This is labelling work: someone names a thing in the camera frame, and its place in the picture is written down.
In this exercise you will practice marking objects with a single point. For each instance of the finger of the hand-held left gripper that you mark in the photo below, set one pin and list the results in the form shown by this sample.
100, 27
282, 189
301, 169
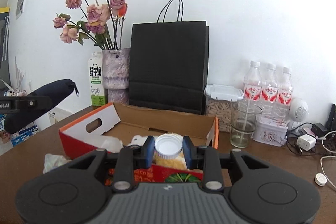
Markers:
34, 103

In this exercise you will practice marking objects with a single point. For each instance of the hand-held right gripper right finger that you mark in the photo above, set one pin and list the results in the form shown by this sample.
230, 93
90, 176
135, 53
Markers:
187, 151

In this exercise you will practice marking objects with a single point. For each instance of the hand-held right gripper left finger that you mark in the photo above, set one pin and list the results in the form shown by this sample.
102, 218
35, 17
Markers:
149, 151

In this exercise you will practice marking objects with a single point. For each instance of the large white bottle cap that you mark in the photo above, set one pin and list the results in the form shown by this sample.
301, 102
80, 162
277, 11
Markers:
168, 145

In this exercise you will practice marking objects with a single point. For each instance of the white and yellow plush toy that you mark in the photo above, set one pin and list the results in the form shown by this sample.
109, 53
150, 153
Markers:
168, 163

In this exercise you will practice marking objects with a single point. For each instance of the dark blue zip pouch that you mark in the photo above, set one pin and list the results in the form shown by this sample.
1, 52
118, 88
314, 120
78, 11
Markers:
52, 90

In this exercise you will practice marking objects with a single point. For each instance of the red cardboard box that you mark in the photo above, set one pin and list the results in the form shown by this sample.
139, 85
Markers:
162, 119

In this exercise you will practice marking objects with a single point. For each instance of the clear seed container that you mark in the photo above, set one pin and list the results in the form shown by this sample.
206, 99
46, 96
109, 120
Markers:
218, 108

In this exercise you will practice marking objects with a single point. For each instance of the blue cardboard box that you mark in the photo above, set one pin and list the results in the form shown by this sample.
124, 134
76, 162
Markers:
25, 136

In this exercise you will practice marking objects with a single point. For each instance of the clear drinking glass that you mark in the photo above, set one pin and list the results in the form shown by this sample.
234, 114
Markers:
240, 140

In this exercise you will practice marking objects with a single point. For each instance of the crumpled white tissue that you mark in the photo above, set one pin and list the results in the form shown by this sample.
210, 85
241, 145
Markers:
53, 161

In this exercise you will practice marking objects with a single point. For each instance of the milk carton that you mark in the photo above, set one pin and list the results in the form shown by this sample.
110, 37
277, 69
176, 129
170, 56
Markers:
95, 77

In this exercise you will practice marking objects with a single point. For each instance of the white printed tin box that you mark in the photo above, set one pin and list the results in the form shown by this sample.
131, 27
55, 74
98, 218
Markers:
267, 132

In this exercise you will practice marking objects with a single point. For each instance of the purple textured vase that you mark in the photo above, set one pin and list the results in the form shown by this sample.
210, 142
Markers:
115, 69

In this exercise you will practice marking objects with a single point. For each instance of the black paper bag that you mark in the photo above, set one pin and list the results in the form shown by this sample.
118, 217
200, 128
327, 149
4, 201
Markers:
168, 61

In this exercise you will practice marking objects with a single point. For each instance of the red label water bottle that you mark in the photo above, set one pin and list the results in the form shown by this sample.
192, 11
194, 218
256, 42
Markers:
253, 82
285, 87
269, 85

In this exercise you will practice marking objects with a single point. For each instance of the dried pink roses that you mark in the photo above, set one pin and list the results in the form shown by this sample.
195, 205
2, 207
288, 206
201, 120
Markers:
95, 14

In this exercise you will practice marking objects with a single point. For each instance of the white round speaker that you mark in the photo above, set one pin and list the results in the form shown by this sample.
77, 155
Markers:
299, 108

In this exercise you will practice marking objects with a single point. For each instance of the white charger plug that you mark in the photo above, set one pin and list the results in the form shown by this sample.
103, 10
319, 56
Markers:
307, 142

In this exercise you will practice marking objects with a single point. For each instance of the black power adapter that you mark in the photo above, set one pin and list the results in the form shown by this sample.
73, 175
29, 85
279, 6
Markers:
319, 129

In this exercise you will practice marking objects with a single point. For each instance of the white round puck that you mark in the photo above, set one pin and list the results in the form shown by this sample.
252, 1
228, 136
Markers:
320, 179

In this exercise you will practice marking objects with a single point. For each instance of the black upright device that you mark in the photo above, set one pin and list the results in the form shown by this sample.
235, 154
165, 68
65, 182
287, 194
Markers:
332, 116

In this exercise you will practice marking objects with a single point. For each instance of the white wall socket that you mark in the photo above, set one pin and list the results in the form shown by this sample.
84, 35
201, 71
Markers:
30, 85

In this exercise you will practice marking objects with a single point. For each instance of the pink feather wall decal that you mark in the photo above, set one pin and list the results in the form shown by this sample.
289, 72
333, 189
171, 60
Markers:
20, 73

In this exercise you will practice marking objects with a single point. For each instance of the wall poster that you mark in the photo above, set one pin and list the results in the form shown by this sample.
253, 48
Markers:
21, 2

